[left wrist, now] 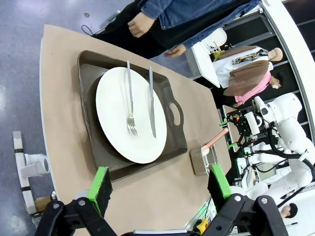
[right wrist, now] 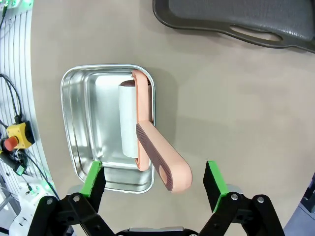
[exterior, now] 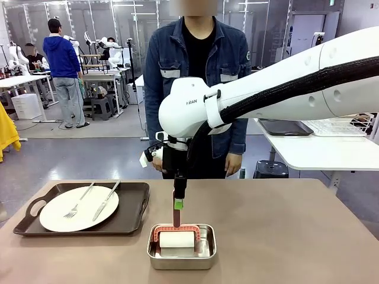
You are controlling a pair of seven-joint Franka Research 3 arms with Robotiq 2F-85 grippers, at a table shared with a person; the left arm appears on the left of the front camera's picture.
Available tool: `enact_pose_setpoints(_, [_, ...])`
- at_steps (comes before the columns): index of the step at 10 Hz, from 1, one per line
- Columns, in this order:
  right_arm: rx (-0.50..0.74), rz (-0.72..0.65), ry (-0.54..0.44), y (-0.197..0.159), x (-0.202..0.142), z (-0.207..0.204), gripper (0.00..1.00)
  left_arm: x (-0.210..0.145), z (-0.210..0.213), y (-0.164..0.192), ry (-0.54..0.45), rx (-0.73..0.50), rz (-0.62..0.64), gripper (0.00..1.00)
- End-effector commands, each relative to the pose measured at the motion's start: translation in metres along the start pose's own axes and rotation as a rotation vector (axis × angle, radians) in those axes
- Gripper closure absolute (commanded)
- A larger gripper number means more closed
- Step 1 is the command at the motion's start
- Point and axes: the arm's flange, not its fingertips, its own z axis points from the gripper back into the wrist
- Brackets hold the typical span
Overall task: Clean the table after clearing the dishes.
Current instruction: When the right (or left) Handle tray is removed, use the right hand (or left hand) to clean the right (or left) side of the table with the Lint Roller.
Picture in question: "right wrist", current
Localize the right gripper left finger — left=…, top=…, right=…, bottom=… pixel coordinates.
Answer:
left=29, top=161, right=116, bottom=236

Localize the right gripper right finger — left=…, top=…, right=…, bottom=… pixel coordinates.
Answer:
left=199, top=161, right=284, bottom=236

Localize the dark brown plastic tray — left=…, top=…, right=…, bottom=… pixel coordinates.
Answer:
left=152, top=0, right=315, bottom=54

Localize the pink maroon lint roller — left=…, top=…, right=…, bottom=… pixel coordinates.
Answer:
left=117, top=69, right=193, bottom=194

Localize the yellow red emergency stop button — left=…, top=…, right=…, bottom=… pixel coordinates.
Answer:
left=1, top=120, right=35, bottom=151

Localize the rectangular steel container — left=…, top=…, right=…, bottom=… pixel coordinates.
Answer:
left=60, top=63, right=158, bottom=195

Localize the black cable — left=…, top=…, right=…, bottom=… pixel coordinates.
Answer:
left=23, top=156, right=61, bottom=200
left=0, top=73, right=25, bottom=123

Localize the aluminium slotted base plate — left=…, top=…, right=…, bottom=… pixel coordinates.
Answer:
left=0, top=0, right=58, bottom=236

